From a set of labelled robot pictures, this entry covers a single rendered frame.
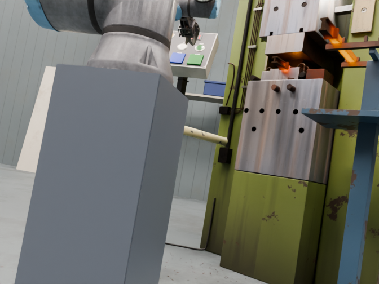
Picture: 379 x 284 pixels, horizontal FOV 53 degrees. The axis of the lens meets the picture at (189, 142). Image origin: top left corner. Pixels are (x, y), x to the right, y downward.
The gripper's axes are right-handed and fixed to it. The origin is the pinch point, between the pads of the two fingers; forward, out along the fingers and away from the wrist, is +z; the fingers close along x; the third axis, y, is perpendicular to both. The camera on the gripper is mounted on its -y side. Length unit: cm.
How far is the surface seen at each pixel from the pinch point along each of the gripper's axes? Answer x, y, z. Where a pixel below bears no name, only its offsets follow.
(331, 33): 63, 31, -35
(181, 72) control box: -6.8, 6.4, 15.5
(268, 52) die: 37.4, -5.0, 7.5
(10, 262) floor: -35, 123, 1
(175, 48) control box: -13.5, -6.6, 11.1
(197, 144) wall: -88, -171, 346
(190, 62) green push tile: -1.8, 3.6, 10.3
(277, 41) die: 40.9, -8.7, 3.6
